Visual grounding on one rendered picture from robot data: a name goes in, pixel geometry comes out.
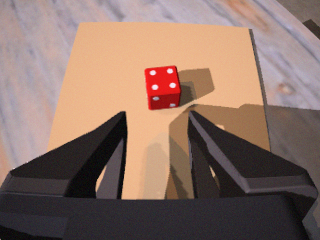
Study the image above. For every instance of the red die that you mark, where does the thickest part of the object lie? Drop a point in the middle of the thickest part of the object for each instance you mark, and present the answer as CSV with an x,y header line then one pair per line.
x,y
163,87

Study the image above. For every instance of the tan flat mat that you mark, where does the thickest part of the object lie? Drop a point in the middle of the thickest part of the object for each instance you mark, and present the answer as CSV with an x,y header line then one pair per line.
x,y
106,74

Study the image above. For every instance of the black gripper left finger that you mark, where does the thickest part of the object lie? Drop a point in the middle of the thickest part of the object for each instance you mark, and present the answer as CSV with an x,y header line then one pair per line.
x,y
74,167

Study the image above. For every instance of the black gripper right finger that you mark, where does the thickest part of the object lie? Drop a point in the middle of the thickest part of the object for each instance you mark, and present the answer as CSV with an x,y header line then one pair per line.
x,y
243,169

